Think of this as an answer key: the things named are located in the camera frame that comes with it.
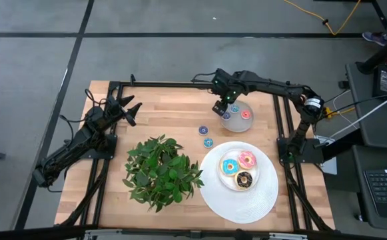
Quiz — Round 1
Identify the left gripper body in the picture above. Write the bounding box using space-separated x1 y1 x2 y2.
103 95 131 126

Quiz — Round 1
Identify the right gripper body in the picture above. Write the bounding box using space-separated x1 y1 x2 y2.
212 99 230 117

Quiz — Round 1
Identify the large blue frosted donut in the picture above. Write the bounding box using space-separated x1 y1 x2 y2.
220 158 240 177

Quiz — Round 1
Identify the large pink frosted donut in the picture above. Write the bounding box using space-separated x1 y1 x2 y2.
237 150 258 170

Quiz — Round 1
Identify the large chocolate frosted donut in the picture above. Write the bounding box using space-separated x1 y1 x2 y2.
234 171 254 190

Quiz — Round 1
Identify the green artificial plant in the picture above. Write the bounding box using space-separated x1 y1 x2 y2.
122 134 205 213

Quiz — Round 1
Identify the white round plate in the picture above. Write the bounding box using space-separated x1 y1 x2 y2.
216 148 261 192

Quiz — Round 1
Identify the white woven round placemat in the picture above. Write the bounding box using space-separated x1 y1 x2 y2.
198 141 280 225

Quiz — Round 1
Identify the dark grey side desk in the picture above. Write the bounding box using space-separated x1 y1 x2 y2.
322 61 387 233

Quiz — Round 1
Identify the black steel column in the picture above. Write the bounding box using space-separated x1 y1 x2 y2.
356 28 387 76

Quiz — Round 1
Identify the person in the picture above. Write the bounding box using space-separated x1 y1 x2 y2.
362 31 387 47

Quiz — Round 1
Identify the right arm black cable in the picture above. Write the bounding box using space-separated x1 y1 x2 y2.
191 71 218 84

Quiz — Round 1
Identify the black table frame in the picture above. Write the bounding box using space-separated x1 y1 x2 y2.
0 73 387 240

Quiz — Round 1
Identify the yellow extension cord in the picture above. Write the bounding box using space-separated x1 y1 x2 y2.
282 0 362 36
322 106 356 118

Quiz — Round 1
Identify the white straight cable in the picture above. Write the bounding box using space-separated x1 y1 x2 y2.
328 88 387 139

